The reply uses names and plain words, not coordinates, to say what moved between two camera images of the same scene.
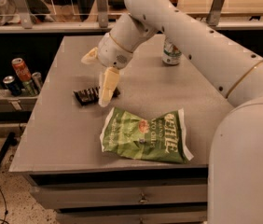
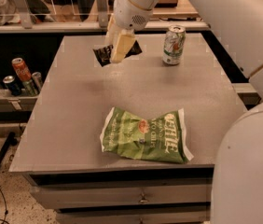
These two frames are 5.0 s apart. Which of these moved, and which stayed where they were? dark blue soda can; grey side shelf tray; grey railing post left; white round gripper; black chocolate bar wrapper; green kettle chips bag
Moved: white round gripper; black chocolate bar wrapper
Stayed: grey railing post left; green kettle chips bag; dark blue soda can; grey side shelf tray
